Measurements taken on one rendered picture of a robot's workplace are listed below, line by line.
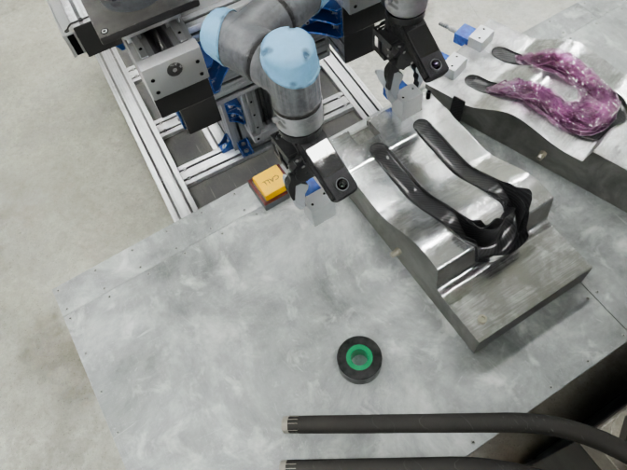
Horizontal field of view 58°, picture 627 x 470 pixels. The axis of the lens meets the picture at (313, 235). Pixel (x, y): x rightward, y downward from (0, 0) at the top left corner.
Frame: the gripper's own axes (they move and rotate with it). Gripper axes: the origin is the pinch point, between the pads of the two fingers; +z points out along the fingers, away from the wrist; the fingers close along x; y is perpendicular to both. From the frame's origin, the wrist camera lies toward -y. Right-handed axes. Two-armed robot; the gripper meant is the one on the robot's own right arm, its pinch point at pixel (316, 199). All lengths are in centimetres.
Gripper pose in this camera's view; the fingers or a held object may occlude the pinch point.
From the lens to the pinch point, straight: 104.4
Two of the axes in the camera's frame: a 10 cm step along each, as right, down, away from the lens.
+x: -8.5, 4.9, -1.9
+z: 0.8, 4.8, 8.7
